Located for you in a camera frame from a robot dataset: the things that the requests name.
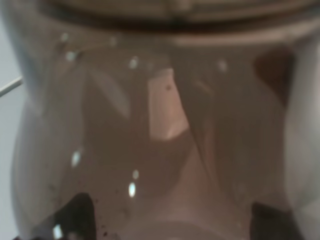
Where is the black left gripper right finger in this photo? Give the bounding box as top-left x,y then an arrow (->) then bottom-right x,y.
249,202 -> 304,240

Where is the clear brownish plastic bottle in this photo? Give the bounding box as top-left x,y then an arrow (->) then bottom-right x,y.
0,0 -> 320,240

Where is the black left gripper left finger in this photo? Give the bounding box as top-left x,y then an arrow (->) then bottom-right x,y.
15,192 -> 97,240

